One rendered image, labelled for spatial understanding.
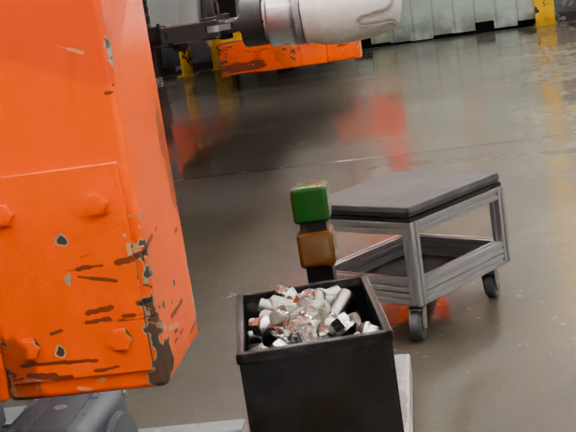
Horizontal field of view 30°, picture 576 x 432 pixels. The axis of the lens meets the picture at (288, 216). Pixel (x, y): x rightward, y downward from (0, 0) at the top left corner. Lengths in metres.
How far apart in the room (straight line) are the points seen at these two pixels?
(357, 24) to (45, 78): 0.76
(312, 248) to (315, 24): 0.57
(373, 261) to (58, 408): 1.68
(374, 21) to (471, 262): 1.20
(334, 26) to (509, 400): 0.94
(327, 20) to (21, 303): 0.79
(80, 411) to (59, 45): 0.54
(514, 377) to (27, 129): 1.56
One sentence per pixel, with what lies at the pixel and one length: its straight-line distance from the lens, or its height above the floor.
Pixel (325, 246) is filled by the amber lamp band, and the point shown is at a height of 0.59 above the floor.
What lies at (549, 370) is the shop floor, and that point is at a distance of 2.40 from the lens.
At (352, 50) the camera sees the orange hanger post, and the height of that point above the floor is 0.56.
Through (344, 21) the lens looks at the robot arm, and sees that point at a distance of 1.66.
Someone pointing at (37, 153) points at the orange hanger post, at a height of 0.76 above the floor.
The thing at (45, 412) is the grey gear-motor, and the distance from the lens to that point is 1.39.
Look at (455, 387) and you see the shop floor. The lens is 2.35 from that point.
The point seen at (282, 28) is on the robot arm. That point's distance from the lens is 1.67.
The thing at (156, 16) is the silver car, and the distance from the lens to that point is 4.20.
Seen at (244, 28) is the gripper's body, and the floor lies 0.82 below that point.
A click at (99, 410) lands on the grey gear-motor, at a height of 0.40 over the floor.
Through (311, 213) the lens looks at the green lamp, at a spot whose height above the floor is 0.63.
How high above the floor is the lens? 0.86
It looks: 12 degrees down
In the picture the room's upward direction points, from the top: 9 degrees counter-clockwise
